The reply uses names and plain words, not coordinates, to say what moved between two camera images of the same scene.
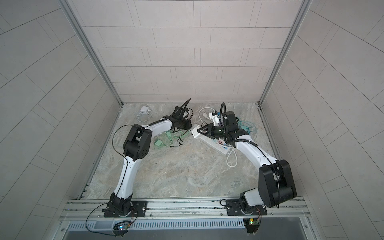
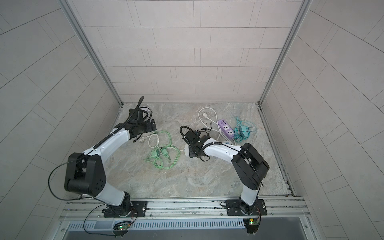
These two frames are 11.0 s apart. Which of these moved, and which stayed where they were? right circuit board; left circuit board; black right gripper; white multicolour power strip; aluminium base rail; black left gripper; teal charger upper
Moved: black left gripper; black right gripper; white multicolour power strip
Stayed: aluminium base rail; left circuit board; teal charger upper; right circuit board
